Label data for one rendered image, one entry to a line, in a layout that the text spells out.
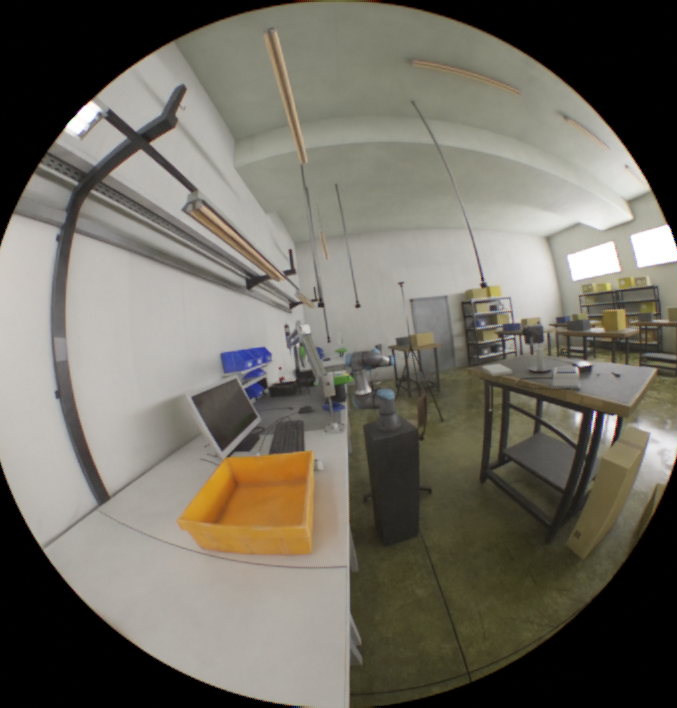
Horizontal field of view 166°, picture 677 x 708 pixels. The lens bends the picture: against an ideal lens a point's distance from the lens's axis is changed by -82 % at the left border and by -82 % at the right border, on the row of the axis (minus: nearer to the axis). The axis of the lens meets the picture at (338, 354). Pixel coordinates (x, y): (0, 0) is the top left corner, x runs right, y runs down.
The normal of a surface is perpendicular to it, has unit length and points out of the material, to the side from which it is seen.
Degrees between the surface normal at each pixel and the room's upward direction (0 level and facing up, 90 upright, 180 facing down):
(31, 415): 90
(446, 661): 0
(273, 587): 0
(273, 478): 86
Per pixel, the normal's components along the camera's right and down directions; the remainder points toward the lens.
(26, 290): 0.99, -0.14
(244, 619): -0.15, -0.99
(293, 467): 0.05, 0.00
